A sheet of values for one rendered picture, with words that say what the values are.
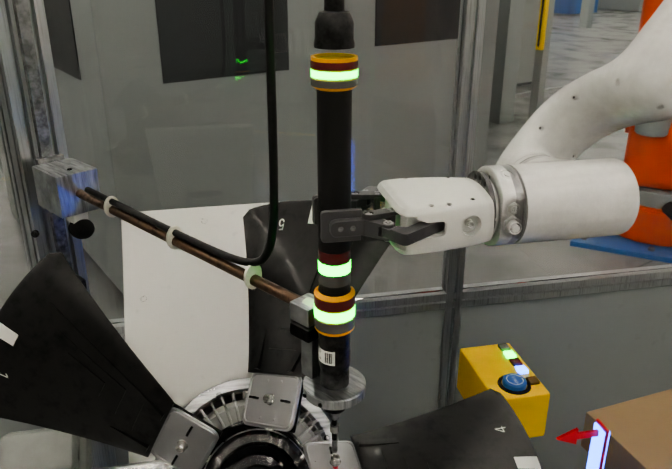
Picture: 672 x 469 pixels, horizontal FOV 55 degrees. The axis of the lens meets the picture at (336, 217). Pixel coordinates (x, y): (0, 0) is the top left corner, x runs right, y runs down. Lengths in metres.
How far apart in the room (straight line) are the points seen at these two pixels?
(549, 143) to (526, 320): 0.97
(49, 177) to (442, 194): 0.69
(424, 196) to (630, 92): 0.24
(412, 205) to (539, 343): 1.19
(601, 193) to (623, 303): 1.15
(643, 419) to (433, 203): 0.76
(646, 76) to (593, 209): 0.14
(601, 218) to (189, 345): 0.63
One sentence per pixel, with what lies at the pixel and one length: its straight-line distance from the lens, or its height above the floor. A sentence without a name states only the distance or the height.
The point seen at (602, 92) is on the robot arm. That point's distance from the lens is 0.76.
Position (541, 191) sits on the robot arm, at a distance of 0.68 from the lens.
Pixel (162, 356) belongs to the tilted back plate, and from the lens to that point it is 1.04.
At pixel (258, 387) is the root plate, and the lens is 0.84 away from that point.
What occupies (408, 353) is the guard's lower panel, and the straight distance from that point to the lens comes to 1.64.
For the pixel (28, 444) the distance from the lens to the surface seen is 0.98.
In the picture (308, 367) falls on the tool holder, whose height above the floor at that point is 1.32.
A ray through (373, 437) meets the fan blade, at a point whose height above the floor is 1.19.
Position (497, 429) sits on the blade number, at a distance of 0.91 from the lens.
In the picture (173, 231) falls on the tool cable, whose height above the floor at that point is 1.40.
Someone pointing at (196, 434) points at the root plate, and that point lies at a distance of 0.80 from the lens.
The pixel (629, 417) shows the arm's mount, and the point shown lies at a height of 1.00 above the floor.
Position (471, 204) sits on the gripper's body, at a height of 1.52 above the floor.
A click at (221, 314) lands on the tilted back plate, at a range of 1.05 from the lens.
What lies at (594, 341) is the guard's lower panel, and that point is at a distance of 1.86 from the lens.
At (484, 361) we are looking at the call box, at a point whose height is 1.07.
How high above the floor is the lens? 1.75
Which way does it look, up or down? 22 degrees down
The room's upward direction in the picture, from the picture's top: straight up
